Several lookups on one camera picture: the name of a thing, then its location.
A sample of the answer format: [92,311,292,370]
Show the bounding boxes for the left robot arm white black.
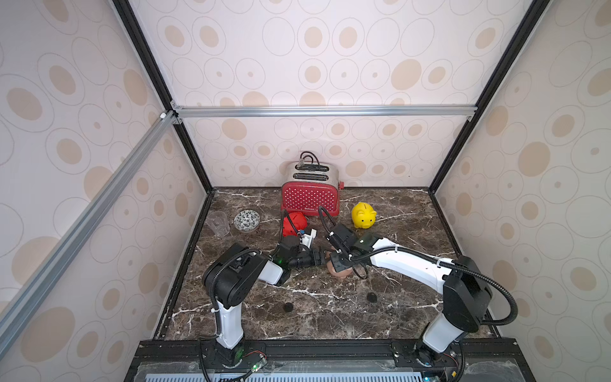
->
[203,236,326,351]

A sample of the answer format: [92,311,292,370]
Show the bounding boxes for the patterned ceramic bowl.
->
[233,209,261,233]

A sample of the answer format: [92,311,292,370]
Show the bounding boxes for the aluminium rail left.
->
[1,110,178,357]

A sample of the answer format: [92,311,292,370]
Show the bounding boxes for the black toaster cable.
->
[295,150,323,169]

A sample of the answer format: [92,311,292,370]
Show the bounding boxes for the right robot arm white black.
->
[326,224,519,366]

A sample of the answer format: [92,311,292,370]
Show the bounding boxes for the yellow piggy bank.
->
[351,202,377,229]

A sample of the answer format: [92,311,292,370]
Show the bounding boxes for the clear plastic cup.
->
[205,211,230,237]

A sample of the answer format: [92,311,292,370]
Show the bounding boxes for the aluminium rail back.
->
[175,104,477,119]

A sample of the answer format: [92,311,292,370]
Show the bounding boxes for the pink piggy bank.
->
[325,251,354,279]

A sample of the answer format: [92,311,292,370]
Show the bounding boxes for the red polka dot toaster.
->
[282,161,344,216]

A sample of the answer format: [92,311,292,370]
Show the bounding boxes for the aluminium rail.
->
[1,110,178,357]
[175,104,477,119]

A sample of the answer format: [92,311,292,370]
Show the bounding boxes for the red piggy bank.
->
[282,212,308,237]

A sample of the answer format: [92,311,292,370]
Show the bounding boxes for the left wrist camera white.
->
[301,229,317,248]

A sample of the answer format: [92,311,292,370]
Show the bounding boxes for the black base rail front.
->
[125,337,535,381]

